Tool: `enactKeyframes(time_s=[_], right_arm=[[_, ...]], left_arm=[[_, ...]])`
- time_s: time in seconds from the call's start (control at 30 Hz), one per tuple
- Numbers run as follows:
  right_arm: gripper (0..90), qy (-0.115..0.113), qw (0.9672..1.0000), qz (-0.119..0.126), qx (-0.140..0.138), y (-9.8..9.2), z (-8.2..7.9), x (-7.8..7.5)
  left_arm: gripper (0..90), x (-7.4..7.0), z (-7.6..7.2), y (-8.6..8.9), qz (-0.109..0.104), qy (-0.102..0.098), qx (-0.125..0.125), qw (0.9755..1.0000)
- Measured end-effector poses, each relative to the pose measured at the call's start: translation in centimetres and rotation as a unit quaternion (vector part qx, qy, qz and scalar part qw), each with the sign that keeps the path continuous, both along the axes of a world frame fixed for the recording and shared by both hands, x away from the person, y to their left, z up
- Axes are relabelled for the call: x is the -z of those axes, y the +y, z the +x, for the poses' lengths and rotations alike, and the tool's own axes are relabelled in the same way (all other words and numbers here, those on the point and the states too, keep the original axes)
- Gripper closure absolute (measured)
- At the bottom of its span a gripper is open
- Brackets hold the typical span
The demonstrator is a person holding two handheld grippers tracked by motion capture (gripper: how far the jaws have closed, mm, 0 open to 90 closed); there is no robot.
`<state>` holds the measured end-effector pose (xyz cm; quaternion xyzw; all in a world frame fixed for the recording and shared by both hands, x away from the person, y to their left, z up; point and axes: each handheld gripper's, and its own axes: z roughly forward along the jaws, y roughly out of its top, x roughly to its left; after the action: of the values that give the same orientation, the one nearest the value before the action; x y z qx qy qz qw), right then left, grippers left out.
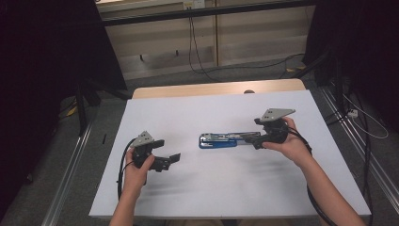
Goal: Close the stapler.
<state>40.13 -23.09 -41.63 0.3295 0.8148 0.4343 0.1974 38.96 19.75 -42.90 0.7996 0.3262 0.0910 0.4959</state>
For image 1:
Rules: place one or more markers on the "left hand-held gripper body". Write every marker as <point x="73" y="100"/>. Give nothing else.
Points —
<point x="142" y="150"/>

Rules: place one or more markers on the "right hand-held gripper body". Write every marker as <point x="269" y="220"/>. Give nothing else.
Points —
<point x="276" y="130"/>

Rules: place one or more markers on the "blue stapler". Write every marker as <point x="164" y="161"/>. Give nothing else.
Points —
<point x="219" y="141"/>

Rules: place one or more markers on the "person's right hand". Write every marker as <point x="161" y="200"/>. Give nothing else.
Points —
<point x="293" y="147"/>

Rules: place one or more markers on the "person's left hand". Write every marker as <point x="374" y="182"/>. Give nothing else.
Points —
<point x="135" y="179"/>

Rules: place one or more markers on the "grey round table grommet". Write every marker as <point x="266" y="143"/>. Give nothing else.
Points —
<point x="249" y="91"/>

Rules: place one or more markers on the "white table cover board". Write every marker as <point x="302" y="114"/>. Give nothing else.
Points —
<point x="200" y="188"/>

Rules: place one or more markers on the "small black floor object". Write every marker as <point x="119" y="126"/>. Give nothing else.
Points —
<point x="104" y="138"/>

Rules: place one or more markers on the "yellow floor tape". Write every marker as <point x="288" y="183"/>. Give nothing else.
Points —
<point x="71" y="110"/>
<point x="296" y="68"/>

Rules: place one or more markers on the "wooden table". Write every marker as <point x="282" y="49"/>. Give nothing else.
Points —
<point x="200" y="88"/>

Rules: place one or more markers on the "black metal stand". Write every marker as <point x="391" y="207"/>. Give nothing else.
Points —
<point x="82" y="106"/>
<point x="335" y="81"/>

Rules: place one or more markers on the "white power plug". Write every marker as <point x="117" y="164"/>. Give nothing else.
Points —
<point x="353" y="113"/>

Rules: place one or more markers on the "beige shelf unit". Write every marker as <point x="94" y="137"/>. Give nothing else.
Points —
<point x="251" y="37"/>

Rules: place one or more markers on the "black curtain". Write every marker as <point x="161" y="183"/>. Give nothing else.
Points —
<point x="363" y="47"/>
<point x="40" y="78"/>

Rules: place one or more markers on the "black horizontal bar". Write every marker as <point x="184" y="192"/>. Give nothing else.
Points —
<point x="200" y="12"/>

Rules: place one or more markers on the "aluminium floor rail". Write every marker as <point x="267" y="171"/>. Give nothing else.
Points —
<point x="360" y="147"/>
<point x="67" y="175"/>

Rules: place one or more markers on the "white wall socket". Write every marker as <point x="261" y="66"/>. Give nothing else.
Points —
<point x="194" y="4"/>

